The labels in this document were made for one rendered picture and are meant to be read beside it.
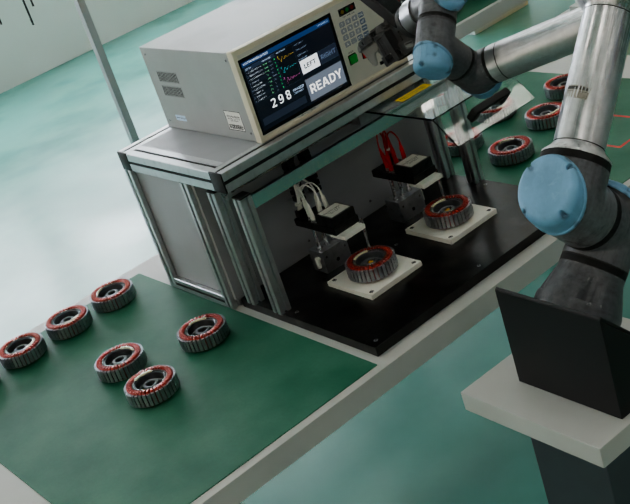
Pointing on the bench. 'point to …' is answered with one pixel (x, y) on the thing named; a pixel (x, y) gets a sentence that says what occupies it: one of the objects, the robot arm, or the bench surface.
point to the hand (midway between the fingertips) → (361, 46)
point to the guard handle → (488, 103)
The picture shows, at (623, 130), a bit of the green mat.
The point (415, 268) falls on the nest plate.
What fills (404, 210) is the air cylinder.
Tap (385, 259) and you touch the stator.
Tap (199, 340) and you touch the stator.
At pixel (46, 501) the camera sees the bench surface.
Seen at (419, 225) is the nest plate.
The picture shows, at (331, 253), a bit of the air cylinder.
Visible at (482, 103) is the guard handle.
